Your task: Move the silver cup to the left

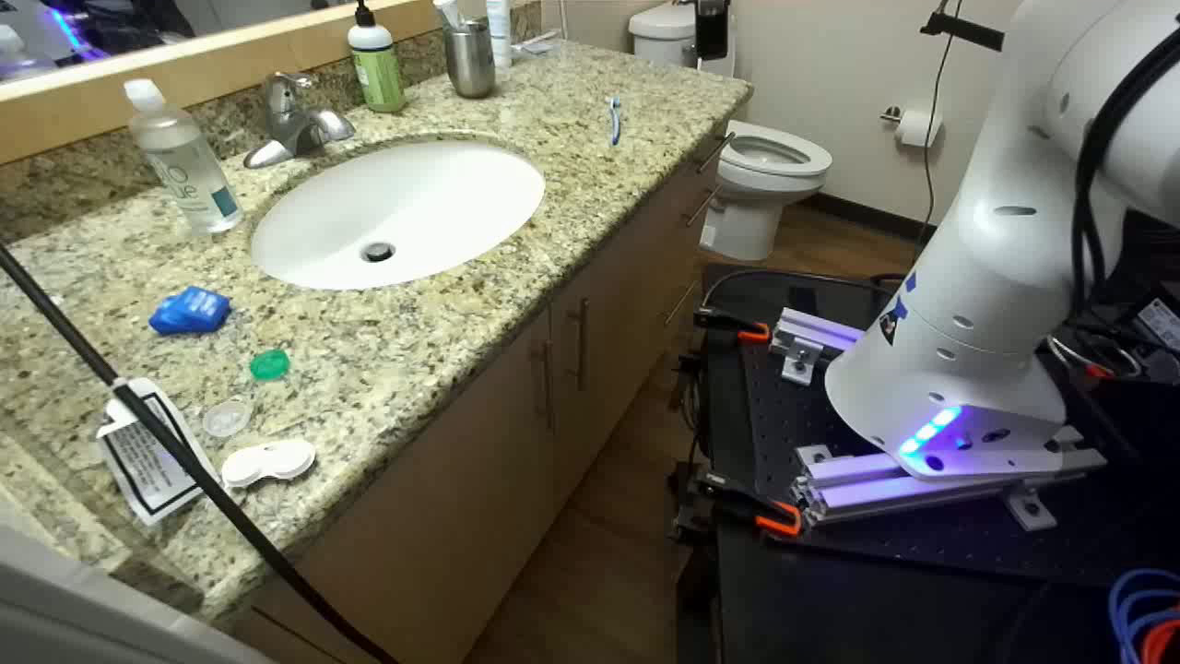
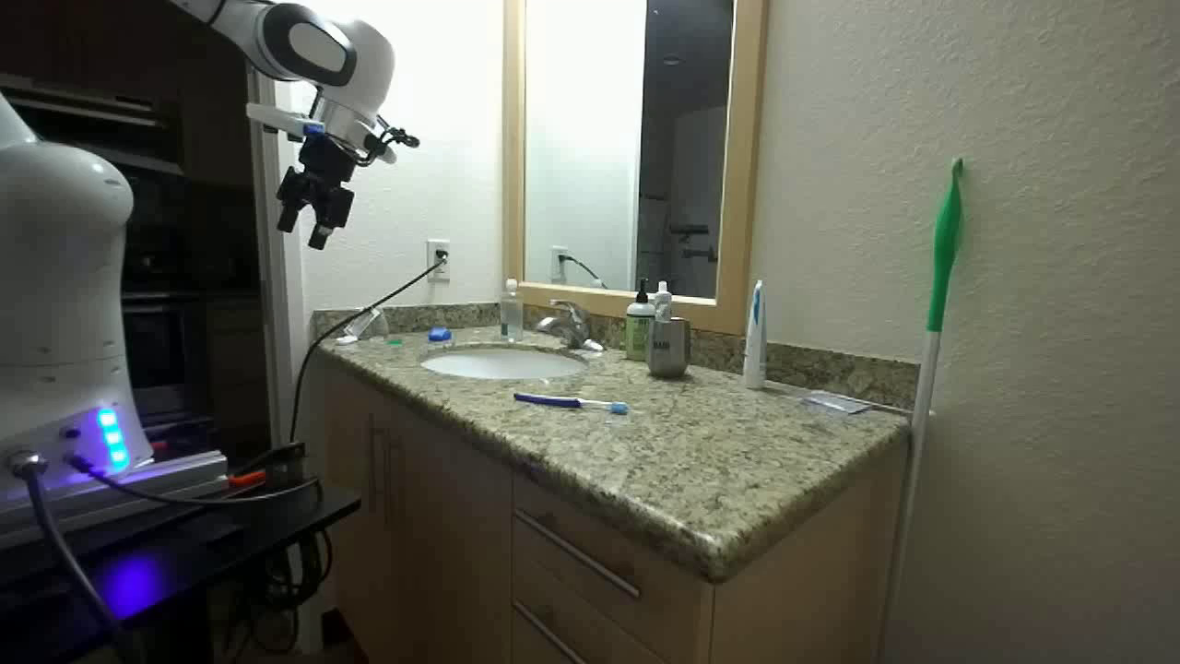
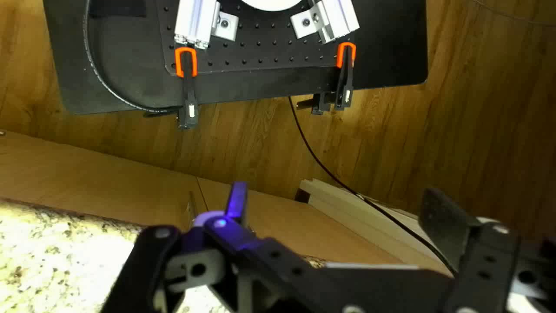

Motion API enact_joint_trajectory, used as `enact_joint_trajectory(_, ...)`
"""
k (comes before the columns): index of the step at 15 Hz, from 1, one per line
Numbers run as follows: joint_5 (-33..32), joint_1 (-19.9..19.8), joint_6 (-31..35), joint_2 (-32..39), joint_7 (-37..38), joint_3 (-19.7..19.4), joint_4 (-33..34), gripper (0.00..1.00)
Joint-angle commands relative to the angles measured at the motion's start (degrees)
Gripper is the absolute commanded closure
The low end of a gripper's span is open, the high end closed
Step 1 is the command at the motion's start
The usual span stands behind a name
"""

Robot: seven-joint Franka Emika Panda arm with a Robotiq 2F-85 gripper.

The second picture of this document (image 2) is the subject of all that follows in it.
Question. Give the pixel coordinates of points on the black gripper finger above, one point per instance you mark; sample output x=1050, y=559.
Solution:
x=335, y=214
x=292, y=206

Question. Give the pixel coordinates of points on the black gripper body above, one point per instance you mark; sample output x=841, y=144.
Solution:
x=330, y=155

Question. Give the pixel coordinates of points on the silver metal cup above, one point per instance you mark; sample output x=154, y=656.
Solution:
x=670, y=351

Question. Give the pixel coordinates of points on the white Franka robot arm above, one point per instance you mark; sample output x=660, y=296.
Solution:
x=59, y=307

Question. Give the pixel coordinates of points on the clear crumpled plastic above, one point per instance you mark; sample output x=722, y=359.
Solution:
x=363, y=326

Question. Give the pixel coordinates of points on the dark wooden shelf unit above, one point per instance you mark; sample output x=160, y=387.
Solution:
x=187, y=246

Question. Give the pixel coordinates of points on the white green round cap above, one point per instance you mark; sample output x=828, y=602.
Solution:
x=391, y=340

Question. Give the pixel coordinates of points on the clear slim bottle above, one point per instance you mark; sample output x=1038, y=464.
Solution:
x=512, y=316

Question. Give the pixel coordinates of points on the white oval sink basin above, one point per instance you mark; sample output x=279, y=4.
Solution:
x=502, y=364

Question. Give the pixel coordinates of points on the chrome faucet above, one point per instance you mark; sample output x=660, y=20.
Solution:
x=571, y=326

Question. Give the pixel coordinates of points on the blue white toothbrush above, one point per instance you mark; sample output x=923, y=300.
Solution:
x=566, y=401

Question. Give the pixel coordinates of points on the green soap bottle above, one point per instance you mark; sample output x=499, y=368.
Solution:
x=638, y=331

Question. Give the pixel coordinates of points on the wooden vanity cabinet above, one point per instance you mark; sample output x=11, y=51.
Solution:
x=445, y=528

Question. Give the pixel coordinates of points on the small white bottle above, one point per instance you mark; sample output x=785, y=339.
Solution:
x=660, y=304

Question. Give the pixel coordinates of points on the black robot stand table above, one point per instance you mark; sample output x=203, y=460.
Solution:
x=187, y=555

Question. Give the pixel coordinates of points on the wood framed mirror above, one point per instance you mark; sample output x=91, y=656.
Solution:
x=739, y=161

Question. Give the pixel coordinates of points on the white electric toothbrush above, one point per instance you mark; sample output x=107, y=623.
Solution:
x=755, y=339

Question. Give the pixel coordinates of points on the clear plastic wrapper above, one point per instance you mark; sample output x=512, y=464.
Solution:
x=834, y=405

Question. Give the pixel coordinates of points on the white door frame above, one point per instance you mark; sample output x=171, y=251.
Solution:
x=284, y=296

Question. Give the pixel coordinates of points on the white wall outlet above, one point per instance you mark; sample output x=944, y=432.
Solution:
x=440, y=261

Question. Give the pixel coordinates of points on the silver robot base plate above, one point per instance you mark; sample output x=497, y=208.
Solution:
x=148, y=481

